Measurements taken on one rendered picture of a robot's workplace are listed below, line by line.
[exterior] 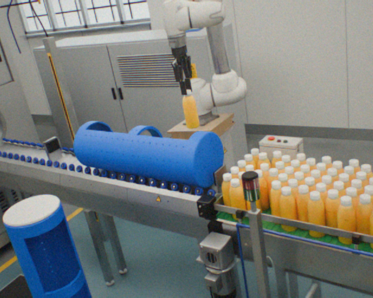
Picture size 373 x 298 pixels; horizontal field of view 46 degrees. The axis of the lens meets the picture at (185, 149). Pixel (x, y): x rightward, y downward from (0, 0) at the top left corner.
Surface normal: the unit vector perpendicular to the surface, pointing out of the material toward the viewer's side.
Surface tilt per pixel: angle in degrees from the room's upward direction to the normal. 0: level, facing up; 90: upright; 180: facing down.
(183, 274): 0
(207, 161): 90
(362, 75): 90
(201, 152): 90
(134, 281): 0
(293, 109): 90
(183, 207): 70
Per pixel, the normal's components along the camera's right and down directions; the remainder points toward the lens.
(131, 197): -0.59, 0.08
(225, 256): 0.80, 0.10
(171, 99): -0.51, 0.42
